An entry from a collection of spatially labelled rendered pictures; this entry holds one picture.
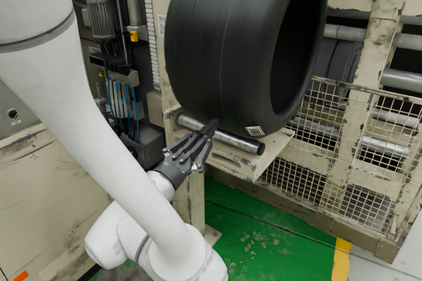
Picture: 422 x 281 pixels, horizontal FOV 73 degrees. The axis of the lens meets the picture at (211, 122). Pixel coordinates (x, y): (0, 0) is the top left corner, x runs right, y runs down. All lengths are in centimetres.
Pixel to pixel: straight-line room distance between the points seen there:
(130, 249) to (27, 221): 75
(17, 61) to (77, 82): 7
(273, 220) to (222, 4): 149
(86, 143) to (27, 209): 92
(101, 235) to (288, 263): 129
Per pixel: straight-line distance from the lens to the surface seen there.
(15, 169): 119
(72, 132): 38
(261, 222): 190
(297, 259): 179
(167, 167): 68
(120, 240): 62
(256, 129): 79
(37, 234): 138
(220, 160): 100
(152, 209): 43
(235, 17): 67
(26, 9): 28
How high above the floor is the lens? 144
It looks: 31 degrees down
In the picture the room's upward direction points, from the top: straight up
